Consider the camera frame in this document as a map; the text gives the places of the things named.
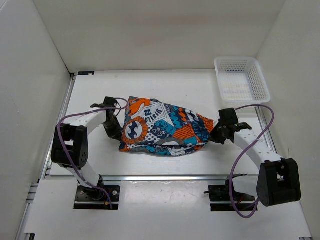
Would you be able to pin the aluminium right frame rail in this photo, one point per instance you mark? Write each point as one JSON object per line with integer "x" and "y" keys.
{"x": 263, "y": 124}

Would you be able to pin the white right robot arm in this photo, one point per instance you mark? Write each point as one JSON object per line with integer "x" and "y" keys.
{"x": 278, "y": 180}

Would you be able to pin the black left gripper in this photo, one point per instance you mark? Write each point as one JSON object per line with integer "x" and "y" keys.
{"x": 116, "y": 133}

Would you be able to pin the colourful patterned shorts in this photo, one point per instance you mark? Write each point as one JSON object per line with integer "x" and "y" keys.
{"x": 162, "y": 129}

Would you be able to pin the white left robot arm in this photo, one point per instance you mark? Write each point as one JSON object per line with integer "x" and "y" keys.
{"x": 70, "y": 147}

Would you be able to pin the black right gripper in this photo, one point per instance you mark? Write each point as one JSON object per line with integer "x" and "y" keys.
{"x": 217, "y": 140}

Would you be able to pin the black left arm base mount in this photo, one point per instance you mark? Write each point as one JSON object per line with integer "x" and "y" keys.
{"x": 86, "y": 199}

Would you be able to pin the white perforated plastic basket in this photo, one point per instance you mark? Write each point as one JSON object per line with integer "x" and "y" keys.
{"x": 241, "y": 80}

